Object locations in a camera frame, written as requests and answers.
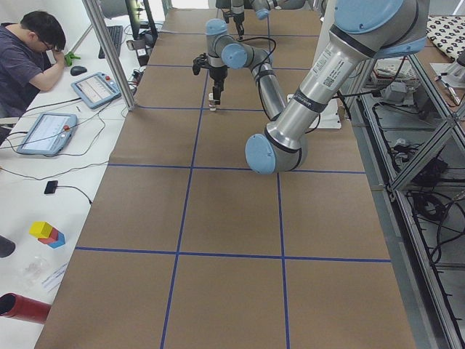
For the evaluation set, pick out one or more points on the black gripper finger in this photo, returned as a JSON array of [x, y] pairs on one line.
[[239, 28], [216, 89]]

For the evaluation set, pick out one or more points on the aluminium frame rack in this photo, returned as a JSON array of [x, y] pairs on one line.
[[408, 115]]

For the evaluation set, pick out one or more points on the white PPR pipe fitting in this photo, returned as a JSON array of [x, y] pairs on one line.
[[212, 102]]

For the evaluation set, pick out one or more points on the black computer mouse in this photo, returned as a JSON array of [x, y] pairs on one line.
[[77, 70]]

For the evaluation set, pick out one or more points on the small black box device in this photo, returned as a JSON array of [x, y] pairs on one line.
[[51, 187]]

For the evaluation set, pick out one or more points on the blue teach pendant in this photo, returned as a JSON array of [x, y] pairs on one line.
[[50, 133], [96, 90]]

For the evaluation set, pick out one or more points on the seated man in blue shirt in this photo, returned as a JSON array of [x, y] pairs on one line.
[[32, 60]]

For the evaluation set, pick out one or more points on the green clamp tool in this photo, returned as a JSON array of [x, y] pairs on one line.
[[70, 58]]

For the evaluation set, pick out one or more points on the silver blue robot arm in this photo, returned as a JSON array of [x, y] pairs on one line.
[[261, 8], [360, 30]]

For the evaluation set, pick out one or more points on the black computer keyboard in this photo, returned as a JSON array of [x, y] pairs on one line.
[[116, 33]]

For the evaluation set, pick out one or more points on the red cylinder tube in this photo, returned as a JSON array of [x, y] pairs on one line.
[[23, 308]]

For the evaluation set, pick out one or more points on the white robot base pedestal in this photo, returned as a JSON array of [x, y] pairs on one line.
[[312, 103]]

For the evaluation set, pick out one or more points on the red wooden block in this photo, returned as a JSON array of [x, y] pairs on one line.
[[51, 238]]

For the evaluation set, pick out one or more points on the upper blue teach pendant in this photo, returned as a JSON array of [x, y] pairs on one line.
[[96, 90]]

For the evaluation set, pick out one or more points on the black white patterned cloth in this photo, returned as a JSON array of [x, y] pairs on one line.
[[446, 32]]

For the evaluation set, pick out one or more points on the blue wooden block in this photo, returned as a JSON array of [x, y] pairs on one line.
[[59, 242]]

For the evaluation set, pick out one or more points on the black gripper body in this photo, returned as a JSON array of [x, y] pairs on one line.
[[217, 73], [237, 18]]

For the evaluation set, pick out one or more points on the aluminium frame post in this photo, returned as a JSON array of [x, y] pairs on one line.
[[96, 18]]

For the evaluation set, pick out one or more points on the yellow wooden block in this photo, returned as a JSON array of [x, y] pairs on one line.
[[40, 229]]

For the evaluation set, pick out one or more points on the lower blue teach pendant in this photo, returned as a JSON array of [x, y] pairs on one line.
[[50, 133]]

